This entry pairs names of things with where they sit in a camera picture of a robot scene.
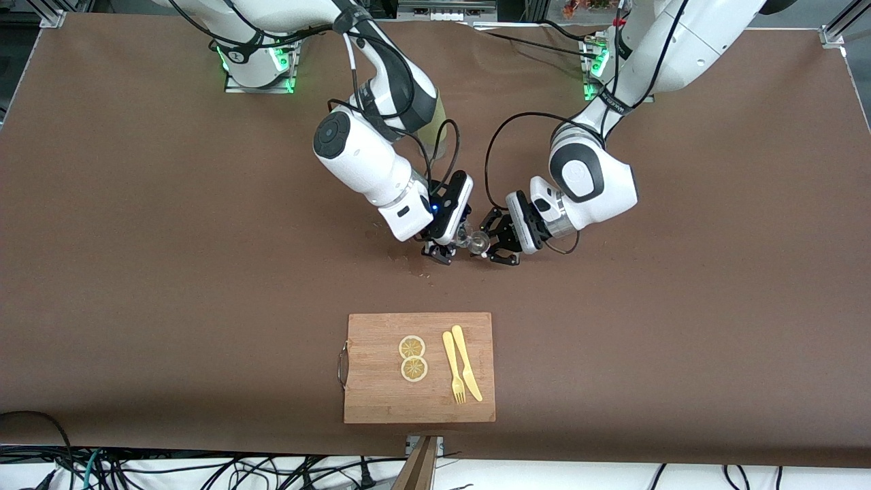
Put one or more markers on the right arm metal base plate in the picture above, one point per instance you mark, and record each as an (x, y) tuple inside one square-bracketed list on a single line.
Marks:
[(258, 89)]

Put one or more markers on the aluminium frame corner bracket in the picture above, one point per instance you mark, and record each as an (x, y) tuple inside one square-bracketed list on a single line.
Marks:
[(831, 37)]

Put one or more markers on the tall upright post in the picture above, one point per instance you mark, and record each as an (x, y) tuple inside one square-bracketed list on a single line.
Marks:
[(416, 469)]

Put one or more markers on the lemon slice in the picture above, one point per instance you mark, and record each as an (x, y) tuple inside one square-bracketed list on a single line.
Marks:
[(414, 369), (412, 346)]

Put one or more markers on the green sleeved glass bottle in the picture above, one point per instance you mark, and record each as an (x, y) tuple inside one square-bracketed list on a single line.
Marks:
[(442, 126)]

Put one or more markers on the metal post bracket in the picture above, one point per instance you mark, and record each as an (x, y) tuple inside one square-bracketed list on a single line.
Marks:
[(437, 444)]

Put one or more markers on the yellow plastic fork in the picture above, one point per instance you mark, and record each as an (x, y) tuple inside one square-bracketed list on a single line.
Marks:
[(450, 361)]

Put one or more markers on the steel measuring cup jigger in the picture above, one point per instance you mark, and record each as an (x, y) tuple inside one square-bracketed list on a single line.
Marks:
[(481, 240)]

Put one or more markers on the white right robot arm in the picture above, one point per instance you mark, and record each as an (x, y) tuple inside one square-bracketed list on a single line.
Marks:
[(354, 150)]

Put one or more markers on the clear glass shaker cup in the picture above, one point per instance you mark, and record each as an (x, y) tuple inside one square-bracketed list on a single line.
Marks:
[(464, 239)]

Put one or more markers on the grey power strip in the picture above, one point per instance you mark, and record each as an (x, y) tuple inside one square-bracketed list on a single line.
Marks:
[(446, 13)]

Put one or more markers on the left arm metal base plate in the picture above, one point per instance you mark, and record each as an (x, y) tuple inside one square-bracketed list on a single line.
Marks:
[(590, 96)]

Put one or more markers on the yellow plastic knife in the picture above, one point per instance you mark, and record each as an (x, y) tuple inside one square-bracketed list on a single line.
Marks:
[(466, 367)]

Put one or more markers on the spilled liquid puddle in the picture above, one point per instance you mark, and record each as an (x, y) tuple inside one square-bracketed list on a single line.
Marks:
[(415, 269)]

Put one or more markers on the wooden cutting board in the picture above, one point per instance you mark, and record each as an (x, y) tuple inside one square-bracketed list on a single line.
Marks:
[(381, 398)]

